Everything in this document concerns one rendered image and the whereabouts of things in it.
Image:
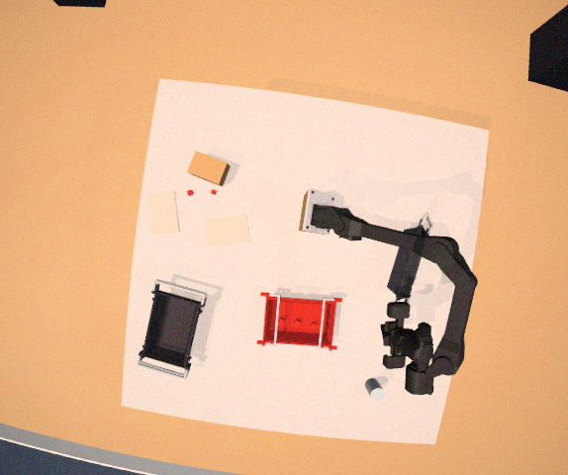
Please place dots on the red plastic tray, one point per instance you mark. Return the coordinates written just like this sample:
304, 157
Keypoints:
306, 311

